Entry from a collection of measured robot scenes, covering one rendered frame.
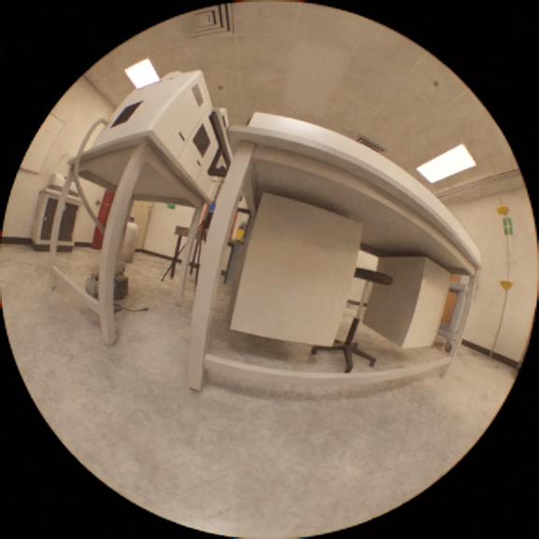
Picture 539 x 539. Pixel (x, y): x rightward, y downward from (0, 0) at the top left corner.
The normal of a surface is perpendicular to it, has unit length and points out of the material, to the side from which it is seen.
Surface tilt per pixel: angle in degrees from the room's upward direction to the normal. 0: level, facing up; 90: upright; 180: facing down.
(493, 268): 90
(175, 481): 0
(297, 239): 90
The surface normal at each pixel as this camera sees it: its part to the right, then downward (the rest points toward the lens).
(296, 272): 0.05, 0.05
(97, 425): 0.24, -0.97
